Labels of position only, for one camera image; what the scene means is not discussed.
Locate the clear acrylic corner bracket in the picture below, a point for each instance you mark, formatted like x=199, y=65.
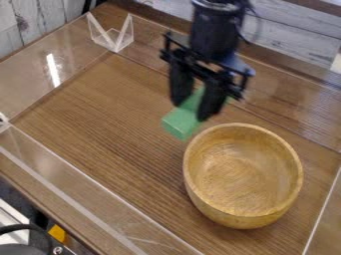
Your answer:
x=116, y=40

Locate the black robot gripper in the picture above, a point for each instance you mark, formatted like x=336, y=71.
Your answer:
x=205, y=55

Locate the clear acrylic front wall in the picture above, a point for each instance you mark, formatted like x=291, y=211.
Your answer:
x=92, y=212

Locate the yellow and black device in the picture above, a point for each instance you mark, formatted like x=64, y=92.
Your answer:
x=76, y=247

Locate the green rectangular block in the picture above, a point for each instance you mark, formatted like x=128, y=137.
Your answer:
x=180, y=122

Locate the brown wooden bowl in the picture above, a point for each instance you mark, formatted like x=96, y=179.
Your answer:
x=243, y=175

